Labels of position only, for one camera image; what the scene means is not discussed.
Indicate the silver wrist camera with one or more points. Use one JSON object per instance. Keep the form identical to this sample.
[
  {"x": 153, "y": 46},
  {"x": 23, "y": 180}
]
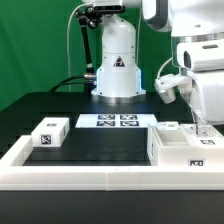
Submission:
[{"x": 165, "y": 86}]

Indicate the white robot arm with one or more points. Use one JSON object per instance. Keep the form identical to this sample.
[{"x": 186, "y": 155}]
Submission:
[{"x": 197, "y": 36}]

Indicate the white cabinet top block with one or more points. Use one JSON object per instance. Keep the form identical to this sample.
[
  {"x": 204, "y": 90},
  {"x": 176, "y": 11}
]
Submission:
[{"x": 50, "y": 132}]

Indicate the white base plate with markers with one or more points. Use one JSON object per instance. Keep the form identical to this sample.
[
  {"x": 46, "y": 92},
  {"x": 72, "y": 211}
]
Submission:
[{"x": 115, "y": 121}]

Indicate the white cabinet body box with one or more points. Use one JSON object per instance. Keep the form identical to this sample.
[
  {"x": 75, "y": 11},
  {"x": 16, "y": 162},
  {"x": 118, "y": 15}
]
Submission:
[{"x": 181, "y": 147}]

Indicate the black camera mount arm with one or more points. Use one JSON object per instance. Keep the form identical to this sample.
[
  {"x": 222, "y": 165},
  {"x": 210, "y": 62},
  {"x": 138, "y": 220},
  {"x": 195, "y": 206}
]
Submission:
[{"x": 88, "y": 18}]

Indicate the white cabinet door panel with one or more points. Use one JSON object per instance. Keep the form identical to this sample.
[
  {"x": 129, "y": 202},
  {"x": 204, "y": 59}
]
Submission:
[
  {"x": 203, "y": 136},
  {"x": 168, "y": 125}
]

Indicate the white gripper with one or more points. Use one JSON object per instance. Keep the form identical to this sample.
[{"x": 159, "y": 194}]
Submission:
[{"x": 204, "y": 64}]

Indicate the white U-shaped fence frame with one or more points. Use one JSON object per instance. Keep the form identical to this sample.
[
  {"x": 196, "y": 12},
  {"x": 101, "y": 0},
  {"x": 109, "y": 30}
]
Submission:
[{"x": 16, "y": 175}]

